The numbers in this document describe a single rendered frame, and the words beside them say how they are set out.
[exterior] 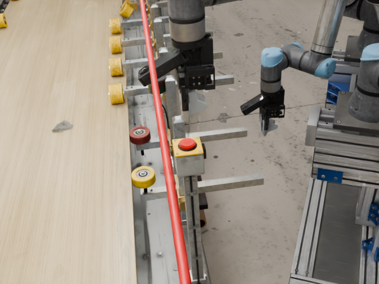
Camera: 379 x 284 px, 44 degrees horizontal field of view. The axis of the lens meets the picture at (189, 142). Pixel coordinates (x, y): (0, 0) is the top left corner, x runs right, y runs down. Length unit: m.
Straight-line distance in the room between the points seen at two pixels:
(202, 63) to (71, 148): 0.87
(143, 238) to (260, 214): 1.08
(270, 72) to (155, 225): 0.71
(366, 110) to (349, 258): 0.88
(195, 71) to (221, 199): 1.83
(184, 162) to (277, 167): 1.91
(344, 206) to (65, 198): 1.47
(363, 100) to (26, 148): 1.19
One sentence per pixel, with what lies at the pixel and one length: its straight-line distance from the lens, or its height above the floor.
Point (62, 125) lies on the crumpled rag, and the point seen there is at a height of 0.91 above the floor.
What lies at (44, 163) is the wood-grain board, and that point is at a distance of 1.73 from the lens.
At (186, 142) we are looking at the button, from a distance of 1.14.
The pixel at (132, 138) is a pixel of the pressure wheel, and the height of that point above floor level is 0.90.
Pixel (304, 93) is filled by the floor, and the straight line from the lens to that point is 3.80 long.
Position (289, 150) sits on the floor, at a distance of 3.17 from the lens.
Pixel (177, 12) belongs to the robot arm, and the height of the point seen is 1.57.
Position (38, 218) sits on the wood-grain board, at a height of 0.90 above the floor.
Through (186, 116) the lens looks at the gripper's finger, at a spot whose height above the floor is 1.32.
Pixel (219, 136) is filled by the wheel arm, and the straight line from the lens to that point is 1.82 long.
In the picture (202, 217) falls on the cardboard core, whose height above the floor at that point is 0.07.
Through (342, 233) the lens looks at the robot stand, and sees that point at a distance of 2.37.
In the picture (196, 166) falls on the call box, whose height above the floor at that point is 1.18.
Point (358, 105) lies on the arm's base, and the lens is 1.61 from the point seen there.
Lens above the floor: 1.91
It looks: 36 degrees down
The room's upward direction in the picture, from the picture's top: 4 degrees counter-clockwise
